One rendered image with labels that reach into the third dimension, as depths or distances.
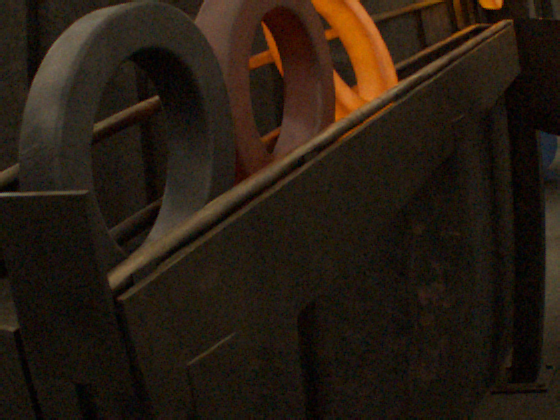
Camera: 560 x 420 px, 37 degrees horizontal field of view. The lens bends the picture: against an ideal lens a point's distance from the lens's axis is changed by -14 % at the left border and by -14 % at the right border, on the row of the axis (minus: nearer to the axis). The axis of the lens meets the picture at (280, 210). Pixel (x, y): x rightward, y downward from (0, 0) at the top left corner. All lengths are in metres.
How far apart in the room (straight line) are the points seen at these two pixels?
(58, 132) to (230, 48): 0.19
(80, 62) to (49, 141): 0.04
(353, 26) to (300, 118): 0.20
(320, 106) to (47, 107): 0.32
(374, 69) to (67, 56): 0.48
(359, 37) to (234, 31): 0.32
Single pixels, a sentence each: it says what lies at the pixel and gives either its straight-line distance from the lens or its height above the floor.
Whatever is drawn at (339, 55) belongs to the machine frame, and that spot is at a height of 0.67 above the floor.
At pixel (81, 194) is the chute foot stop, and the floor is 0.65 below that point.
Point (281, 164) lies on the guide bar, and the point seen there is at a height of 0.63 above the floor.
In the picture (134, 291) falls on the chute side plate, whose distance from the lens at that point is 0.45.
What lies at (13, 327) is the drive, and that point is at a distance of 1.63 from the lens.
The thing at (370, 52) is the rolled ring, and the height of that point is 0.68.
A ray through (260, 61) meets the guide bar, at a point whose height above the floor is 0.69.
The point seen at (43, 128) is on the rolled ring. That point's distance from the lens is 0.45.
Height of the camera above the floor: 0.72
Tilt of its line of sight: 12 degrees down
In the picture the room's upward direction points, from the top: 6 degrees counter-clockwise
